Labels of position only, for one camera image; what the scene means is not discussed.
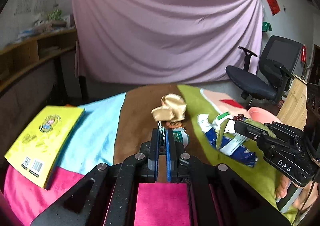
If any yellow book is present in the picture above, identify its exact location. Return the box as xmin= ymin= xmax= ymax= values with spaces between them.
xmin=4 ymin=106 xmax=85 ymax=189

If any pink plastic basin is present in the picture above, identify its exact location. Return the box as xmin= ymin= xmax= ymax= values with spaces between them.
xmin=248 ymin=107 xmax=281 ymax=124

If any blue white wrapper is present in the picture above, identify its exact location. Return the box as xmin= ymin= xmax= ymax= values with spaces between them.
xmin=204 ymin=128 xmax=258 ymax=167

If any blue green snack wrapper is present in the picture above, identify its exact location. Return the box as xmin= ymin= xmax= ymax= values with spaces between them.
xmin=157 ymin=121 xmax=190 ymax=147

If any wooden wall shelf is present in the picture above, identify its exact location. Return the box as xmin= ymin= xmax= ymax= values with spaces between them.
xmin=1 ymin=28 xmax=77 ymax=92

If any pink hanging cloth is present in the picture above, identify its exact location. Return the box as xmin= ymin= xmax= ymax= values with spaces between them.
xmin=72 ymin=0 xmax=263 ymax=85

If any beige wrapper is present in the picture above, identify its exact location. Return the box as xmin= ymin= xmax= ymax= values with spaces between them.
xmin=151 ymin=93 xmax=187 ymax=122

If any white green paper trash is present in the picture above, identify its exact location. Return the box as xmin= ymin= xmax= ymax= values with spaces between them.
xmin=197 ymin=112 xmax=248 ymax=156

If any wooden cabinet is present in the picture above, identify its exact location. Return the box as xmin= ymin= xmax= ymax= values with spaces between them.
xmin=277 ymin=75 xmax=307 ymax=130

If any red paper on wall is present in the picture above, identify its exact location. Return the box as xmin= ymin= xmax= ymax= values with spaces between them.
xmin=267 ymin=0 xmax=280 ymax=15

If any person's right hand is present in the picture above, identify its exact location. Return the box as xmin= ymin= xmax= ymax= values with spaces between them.
xmin=274 ymin=173 xmax=320 ymax=213

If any black office chair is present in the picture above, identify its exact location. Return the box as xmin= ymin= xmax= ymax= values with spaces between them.
xmin=226 ymin=35 xmax=303 ymax=105

